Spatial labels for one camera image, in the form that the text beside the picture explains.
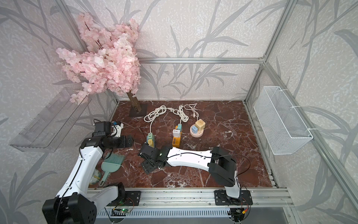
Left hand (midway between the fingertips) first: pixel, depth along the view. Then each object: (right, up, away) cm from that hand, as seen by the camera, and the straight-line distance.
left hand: (126, 140), depth 81 cm
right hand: (+14, -12, -4) cm, 19 cm away
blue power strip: (+12, -4, +15) cm, 19 cm away
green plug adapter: (+11, 0, +10) cm, 15 cm away
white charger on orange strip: (+28, +2, +13) cm, 31 cm away
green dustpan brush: (-12, -16, +6) cm, 21 cm away
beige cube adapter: (+45, +8, +15) cm, 48 cm away
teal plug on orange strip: (+30, +6, +15) cm, 35 cm away
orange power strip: (+28, -3, +13) cm, 31 cm away
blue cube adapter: (+40, +4, +15) cm, 43 cm away
